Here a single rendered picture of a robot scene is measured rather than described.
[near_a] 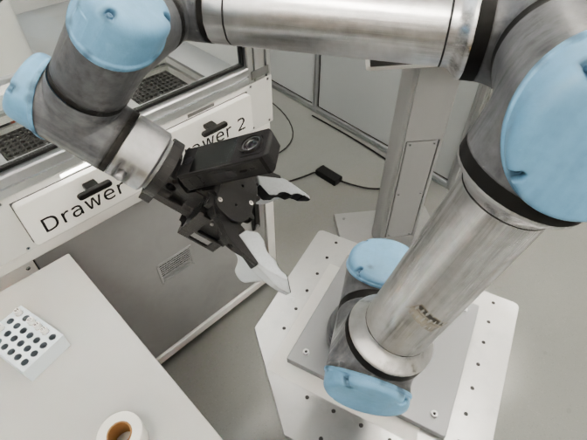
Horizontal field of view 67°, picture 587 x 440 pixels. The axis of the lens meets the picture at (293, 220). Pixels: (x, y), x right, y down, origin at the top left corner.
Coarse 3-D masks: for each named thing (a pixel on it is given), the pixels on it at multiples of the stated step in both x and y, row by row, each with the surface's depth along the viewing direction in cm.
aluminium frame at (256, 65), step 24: (240, 48) 108; (240, 72) 110; (264, 72) 116; (168, 96) 101; (192, 96) 103; (216, 96) 108; (168, 120) 102; (0, 168) 82; (24, 168) 84; (48, 168) 88; (0, 192) 83
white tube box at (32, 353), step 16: (16, 320) 82; (0, 336) 80; (16, 336) 81; (32, 336) 80; (48, 336) 80; (64, 336) 81; (0, 352) 78; (16, 352) 78; (32, 352) 78; (48, 352) 79; (16, 368) 79; (32, 368) 77
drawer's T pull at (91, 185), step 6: (90, 180) 93; (108, 180) 93; (84, 186) 92; (90, 186) 92; (96, 186) 92; (102, 186) 92; (108, 186) 93; (84, 192) 90; (90, 192) 91; (96, 192) 92; (78, 198) 90; (84, 198) 91
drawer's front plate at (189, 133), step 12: (240, 96) 114; (216, 108) 110; (228, 108) 111; (240, 108) 114; (192, 120) 106; (204, 120) 108; (216, 120) 111; (228, 120) 114; (240, 120) 117; (180, 132) 104; (192, 132) 107; (216, 132) 113; (228, 132) 116; (240, 132) 119; (192, 144) 109
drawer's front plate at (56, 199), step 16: (80, 176) 92; (96, 176) 94; (48, 192) 88; (64, 192) 91; (128, 192) 102; (16, 208) 85; (32, 208) 87; (48, 208) 90; (64, 208) 92; (96, 208) 98; (32, 224) 89; (48, 224) 92; (64, 224) 95
